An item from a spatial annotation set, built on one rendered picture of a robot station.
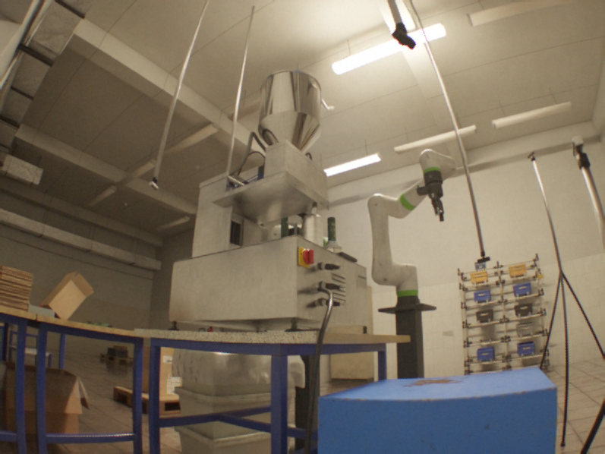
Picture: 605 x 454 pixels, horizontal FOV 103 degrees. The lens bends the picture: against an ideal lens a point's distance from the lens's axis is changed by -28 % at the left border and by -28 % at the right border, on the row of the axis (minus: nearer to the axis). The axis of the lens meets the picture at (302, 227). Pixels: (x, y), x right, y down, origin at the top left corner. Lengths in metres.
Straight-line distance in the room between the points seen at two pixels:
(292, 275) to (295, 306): 0.08
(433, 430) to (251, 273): 0.66
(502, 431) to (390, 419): 0.23
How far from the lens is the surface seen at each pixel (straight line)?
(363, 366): 6.65
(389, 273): 1.80
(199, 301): 1.17
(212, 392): 1.75
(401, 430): 0.72
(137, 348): 1.89
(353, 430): 0.76
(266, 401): 1.94
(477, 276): 5.97
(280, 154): 1.06
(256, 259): 1.01
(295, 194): 1.11
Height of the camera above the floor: 0.71
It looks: 21 degrees up
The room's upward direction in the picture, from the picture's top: straight up
